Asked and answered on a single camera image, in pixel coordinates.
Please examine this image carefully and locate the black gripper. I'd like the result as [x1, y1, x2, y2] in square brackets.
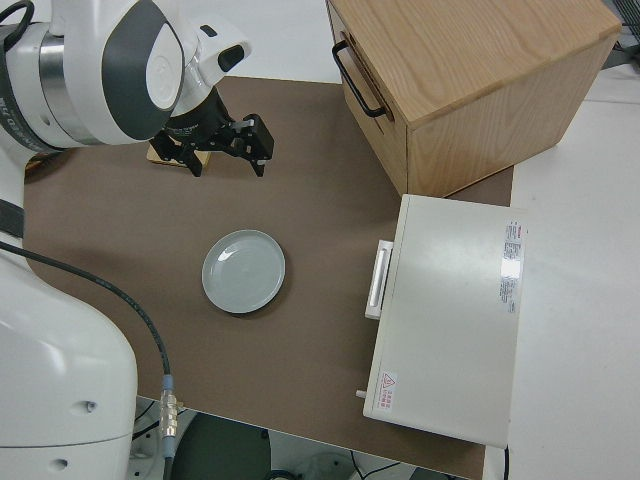
[149, 114, 276, 180]

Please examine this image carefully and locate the gray round plate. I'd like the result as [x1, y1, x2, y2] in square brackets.
[201, 228, 288, 316]

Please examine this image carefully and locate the wooden mug tree stand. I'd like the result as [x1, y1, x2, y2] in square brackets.
[145, 143, 212, 170]

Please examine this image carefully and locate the brown table mat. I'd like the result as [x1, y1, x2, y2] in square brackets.
[22, 74, 517, 467]

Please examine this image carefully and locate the wooden drawer cabinet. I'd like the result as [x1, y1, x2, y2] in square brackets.
[324, 0, 624, 199]

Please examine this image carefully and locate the cream toaster oven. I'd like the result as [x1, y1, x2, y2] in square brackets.
[361, 193, 531, 449]

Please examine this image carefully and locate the black cabinet handle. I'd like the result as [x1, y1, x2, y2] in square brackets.
[331, 40, 389, 118]

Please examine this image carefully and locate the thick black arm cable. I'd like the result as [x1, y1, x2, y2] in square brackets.
[0, 239, 184, 480]

